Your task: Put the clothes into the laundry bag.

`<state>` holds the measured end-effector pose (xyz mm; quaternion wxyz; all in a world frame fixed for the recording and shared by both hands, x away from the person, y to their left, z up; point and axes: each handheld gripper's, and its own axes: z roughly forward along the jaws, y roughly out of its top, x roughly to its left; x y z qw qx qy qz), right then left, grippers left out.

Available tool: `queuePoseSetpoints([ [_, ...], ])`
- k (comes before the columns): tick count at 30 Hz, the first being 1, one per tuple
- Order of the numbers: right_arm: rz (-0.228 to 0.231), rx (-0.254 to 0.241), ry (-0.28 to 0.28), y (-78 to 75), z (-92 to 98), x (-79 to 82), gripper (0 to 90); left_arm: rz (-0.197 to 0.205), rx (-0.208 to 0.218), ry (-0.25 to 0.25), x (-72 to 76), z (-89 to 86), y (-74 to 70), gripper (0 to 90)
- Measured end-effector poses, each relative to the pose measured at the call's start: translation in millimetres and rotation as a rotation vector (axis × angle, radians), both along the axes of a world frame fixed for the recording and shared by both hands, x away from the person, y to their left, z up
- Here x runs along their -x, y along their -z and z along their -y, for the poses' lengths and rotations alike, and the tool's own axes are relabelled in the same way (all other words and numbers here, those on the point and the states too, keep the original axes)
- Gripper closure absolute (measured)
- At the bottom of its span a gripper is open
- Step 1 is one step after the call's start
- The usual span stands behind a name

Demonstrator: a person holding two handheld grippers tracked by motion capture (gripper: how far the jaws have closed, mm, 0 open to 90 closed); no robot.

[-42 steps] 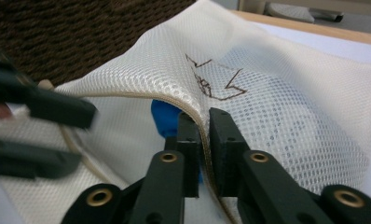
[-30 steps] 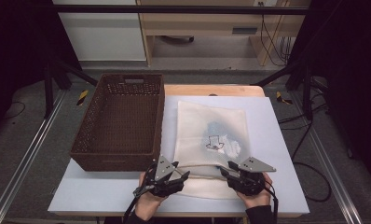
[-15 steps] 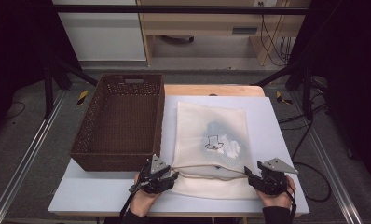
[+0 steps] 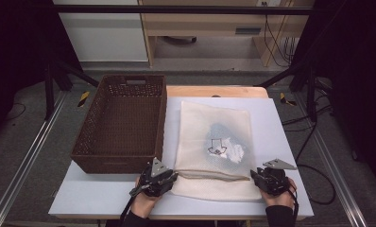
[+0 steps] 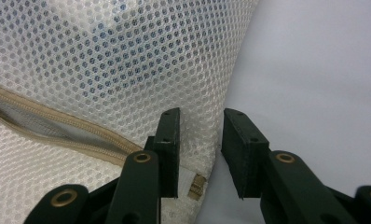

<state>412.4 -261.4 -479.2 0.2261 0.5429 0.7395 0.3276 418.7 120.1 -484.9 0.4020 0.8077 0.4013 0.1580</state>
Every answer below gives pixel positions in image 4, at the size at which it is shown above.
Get hand-held gripper cable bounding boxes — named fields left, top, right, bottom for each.
left=119, top=184, right=145, bottom=225
left=288, top=163, right=337, bottom=218

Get right hand-held gripper cable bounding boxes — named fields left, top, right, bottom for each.
left=288, top=163, right=337, bottom=218

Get black floor cable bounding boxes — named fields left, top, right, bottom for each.
left=1, top=102, right=27, bottom=122
left=282, top=94, right=333, bottom=164

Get left hand-held gripper cable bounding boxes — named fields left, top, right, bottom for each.
left=119, top=184, right=145, bottom=225

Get brown woven basket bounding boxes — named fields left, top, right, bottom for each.
left=70, top=74, right=168, bottom=175

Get hanging black cables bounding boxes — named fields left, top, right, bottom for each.
left=263, top=2, right=299, bottom=68

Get white drawstring bag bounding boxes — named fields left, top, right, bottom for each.
left=170, top=99, right=264, bottom=202

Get wooden desk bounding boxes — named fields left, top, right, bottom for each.
left=138, top=0, right=315, bottom=68

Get wooden table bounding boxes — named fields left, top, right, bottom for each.
left=50, top=84, right=315, bottom=222

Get black metal stand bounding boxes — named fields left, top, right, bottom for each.
left=254, top=58, right=333, bottom=124
left=43, top=58, right=100, bottom=121

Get white table board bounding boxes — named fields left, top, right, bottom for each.
left=48, top=96, right=316, bottom=218

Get aluminium floor rail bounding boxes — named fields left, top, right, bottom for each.
left=293, top=94, right=368, bottom=227
left=0, top=90, right=69, bottom=227

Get white cabinet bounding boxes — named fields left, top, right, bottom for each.
left=52, top=0, right=149, bottom=62

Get black horizontal bar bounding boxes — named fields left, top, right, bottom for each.
left=52, top=4, right=316, bottom=16

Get yellow black tape strip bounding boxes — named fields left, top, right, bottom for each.
left=77, top=91, right=92, bottom=108
left=279, top=92, right=298, bottom=107

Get person's left hand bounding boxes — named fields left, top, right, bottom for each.
left=129, top=176, right=163, bottom=219

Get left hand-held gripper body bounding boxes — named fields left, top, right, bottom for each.
left=138, top=157, right=170, bottom=198

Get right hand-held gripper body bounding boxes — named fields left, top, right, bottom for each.
left=257, top=158, right=298, bottom=196

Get person's right hand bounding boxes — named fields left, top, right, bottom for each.
left=259, top=177, right=299, bottom=209

